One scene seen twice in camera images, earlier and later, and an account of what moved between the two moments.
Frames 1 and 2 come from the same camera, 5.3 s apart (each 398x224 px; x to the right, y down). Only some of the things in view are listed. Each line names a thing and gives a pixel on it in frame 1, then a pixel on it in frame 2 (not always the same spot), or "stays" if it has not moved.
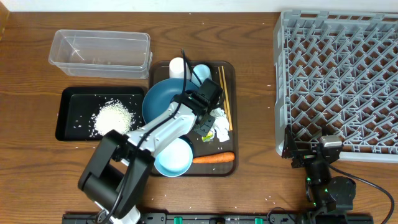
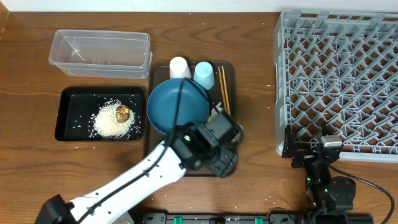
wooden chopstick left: [224, 102] stays
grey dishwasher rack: [336, 74] stays
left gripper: [204, 132] -> [227, 165]
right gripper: [291, 150] stays
